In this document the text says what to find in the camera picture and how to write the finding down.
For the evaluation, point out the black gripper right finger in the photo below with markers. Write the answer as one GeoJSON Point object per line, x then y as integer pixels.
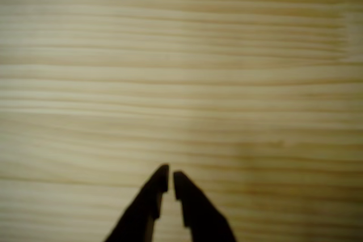
{"type": "Point", "coordinates": [201, 210]}

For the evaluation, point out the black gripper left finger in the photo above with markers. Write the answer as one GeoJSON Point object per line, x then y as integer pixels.
{"type": "Point", "coordinates": [141, 210]}

